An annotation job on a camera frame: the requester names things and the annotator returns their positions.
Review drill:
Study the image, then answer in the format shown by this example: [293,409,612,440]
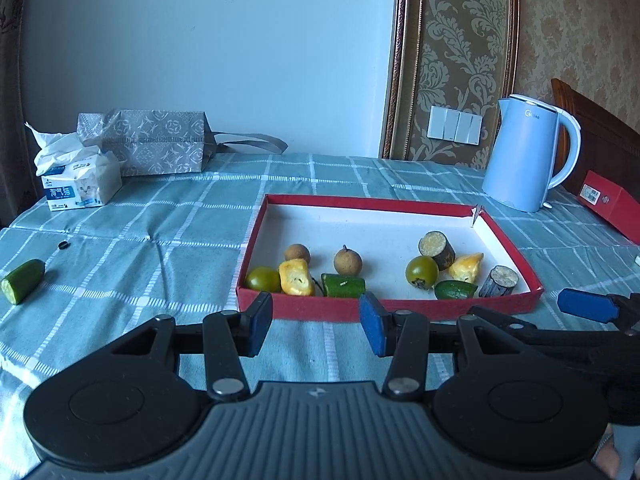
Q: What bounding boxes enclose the small yellow pepper piece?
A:
[447,252,485,282]

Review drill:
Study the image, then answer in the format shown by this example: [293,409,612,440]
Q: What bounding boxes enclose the white wall switch panel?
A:
[426,106,483,145]

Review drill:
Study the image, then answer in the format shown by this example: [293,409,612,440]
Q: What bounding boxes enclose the brown patterned curtain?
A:
[0,0,41,226]

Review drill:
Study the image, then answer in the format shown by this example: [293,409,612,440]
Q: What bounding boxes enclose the flat red box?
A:
[579,170,640,246]

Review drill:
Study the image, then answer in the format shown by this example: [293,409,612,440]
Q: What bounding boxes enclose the grey patterned gift bag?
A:
[77,108,288,177]

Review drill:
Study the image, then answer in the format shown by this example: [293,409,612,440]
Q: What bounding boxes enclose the green checked tablecloth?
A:
[0,152,640,480]

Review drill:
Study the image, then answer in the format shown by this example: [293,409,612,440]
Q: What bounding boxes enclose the ornate wooden wall frame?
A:
[378,0,521,171]

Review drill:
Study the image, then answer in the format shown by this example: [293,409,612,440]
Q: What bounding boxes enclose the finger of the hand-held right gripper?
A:
[467,305,640,366]
[556,287,640,333]

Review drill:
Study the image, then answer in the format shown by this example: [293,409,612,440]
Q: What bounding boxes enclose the green tomato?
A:
[244,266,282,293]
[405,255,440,290]

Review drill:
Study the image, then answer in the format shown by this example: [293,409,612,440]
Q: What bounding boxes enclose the person's right hand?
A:
[595,431,624,480]

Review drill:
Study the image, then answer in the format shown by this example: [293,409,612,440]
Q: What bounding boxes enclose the cucumber end piece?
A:
[434,280,478,301]

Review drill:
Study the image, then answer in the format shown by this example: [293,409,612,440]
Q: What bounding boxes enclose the cut cucumber piece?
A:
[1,259,47,306]
[320,273,367,298]

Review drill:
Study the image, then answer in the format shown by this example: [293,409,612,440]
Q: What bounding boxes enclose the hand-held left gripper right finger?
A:
[359,292,526,401]

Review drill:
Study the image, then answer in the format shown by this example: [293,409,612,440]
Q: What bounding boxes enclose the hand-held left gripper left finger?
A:
[107,291,274,402]

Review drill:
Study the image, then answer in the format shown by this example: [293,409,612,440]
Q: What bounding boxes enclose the dark sugarcane piece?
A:
[418,230,456,271]
[478,265,520,298]

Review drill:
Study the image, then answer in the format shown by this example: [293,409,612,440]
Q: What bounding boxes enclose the white tissue pack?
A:
[25,121,123,212]

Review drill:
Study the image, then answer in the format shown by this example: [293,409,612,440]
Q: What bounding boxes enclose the red cardboard tray box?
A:
[236,194,545,322]

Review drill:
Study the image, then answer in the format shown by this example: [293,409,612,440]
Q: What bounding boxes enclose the brown longan with stem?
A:
[333,245,363,277]

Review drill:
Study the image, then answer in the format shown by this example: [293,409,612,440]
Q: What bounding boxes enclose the light blue electric kettle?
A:
[481,94,582,213]

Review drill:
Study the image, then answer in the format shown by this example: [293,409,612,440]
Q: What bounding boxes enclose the large yellow pepper piece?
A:
[278,258,316,297]

